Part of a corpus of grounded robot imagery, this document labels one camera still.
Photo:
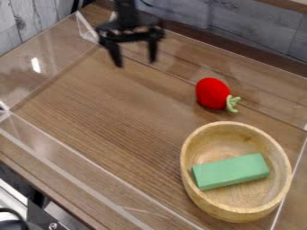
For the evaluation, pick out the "wooden bowl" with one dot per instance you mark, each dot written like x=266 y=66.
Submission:
x=247 y=201

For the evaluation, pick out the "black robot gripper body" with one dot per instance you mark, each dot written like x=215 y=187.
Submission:
x=136 y=27

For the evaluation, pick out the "red knitted strawberry toy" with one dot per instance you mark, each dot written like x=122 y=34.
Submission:
x=214 y=95

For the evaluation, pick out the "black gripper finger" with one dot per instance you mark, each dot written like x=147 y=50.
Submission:
x=152 y=50
x=114 y=49

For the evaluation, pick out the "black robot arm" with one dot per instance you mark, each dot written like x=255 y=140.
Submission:
x=126 y=7

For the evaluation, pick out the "black metal bracket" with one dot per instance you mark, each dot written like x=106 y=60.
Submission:
x=40 y=220

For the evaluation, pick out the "green rectangular block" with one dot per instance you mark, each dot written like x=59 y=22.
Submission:
x=230 y=171

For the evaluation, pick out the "clear acrylic tray enclosure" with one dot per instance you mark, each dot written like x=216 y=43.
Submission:
x=92 y=132

